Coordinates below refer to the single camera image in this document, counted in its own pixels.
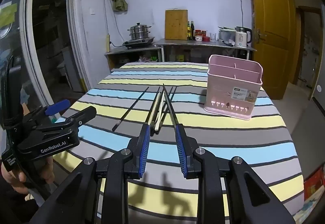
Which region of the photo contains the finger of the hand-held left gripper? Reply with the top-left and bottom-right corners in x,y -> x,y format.
36,106 -> 97,136
24,99 -> 71,126

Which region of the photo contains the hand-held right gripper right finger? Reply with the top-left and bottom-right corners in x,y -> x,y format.
175,124 -> 296,224

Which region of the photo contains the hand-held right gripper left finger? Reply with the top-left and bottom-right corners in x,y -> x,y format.
32,124 -> 151,224

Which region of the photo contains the bundle of chopsticks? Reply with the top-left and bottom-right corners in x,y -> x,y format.
162,83 -> 179,130

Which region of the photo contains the pink plastic utensil basket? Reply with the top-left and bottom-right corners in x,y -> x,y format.
203,55 -> 263,121

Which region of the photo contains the person's left forearm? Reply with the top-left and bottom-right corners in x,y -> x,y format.
0,185 -> 38,224

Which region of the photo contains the person's left hand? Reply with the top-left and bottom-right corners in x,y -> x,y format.
1,155 -> 55,193

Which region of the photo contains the striped tablecloth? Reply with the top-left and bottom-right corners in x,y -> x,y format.
47,62 -> 305,224

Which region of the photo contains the low steel shelf table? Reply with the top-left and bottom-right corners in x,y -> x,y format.
104,45 -> 163,73

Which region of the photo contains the black induction cooker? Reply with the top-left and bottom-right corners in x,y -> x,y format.
122,37 -> 155,49

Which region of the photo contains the steel steamer pot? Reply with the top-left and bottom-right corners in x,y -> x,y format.
127,23 -> 152,41

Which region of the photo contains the tall steel counter table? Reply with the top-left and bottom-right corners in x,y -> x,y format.
153,38 -> 257,64

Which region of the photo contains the clear plastic storage container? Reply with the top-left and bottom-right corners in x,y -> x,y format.
218,26 -> 238,42

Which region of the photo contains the wooden cutting board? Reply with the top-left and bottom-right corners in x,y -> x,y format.
165,9 -> 189,40

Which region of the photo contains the white electric kettle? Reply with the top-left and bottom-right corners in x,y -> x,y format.
235,26 -> 253,48

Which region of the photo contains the red cardboard box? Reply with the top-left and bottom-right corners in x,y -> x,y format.
303,165 -> 325,200

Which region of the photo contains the yellow wooden door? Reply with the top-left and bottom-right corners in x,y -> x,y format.
246,0 -> 297,100

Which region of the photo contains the white sliding door frame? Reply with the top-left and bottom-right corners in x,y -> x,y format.
19,0 -> 88,115

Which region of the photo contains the brown door frame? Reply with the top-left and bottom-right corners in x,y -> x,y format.
289,0 -> 323,87

